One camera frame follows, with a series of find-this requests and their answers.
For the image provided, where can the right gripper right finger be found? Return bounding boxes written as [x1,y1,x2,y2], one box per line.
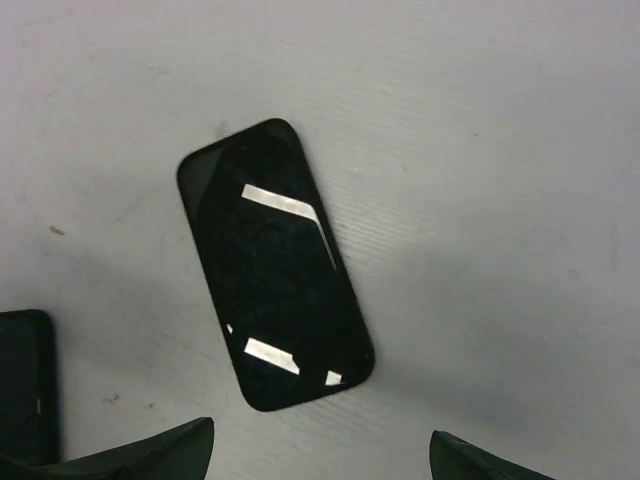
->
[429,430,552,480]

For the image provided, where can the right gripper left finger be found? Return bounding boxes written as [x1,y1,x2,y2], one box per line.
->
[1,417,214,480]

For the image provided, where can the phone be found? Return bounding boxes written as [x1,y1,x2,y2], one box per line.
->
[177,118,375,412]
[1,309,61,466]

